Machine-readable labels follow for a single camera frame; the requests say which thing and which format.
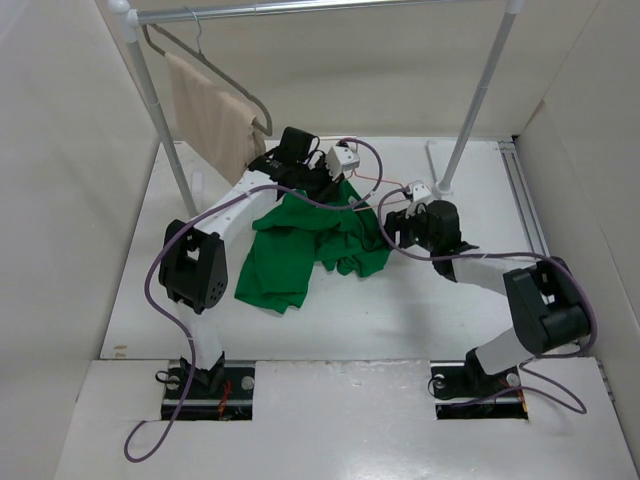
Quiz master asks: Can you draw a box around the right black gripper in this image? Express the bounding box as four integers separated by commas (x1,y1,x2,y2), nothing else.
374,199,439,252

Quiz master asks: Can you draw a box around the pink wire hanger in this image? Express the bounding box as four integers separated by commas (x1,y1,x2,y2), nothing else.
346,169,405,212

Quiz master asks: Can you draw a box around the green t shirt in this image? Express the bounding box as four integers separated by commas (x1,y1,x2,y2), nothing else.
234,194,390,314

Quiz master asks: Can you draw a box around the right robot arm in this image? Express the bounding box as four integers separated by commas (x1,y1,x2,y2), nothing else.
383,200,597,399

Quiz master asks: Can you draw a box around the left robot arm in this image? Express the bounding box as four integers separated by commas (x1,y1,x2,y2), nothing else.
149,127,345,398

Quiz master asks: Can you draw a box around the grey plastic hanger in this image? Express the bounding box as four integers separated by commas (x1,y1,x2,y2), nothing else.
142,7,273,137

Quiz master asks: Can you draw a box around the beige ribbed garment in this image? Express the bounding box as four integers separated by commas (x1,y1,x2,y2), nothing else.
165,53,266,185

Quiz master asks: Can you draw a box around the metal clothes rack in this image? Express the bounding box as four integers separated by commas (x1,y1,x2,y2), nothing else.
107,0,524,215

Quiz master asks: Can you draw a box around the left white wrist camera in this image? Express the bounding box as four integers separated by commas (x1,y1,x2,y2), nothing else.
325,145,361,180

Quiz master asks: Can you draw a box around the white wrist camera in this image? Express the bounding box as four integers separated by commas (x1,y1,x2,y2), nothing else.
404,181,434,218
325,145,361,180

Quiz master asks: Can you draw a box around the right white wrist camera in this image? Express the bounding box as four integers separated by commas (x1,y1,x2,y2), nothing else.
404,181,434,218

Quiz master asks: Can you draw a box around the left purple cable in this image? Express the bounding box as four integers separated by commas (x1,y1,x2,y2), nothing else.
123,139,384,464

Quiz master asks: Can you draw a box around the purple cable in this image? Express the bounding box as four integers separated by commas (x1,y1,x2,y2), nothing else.
123,139,384,464
377,187,599,416

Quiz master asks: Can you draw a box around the aluminium rail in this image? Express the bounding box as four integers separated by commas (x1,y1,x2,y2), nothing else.
498,139,551,256

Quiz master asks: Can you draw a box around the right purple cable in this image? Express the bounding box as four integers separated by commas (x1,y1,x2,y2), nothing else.
377,187,599,416

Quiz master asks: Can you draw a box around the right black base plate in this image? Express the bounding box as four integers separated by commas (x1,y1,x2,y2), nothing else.
428,362,528,420

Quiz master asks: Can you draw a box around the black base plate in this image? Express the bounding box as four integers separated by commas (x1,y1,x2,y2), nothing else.
428,362,528,420
155,358,256,422

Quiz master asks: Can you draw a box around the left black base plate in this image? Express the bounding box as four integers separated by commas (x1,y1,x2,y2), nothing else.
155,358,256,422

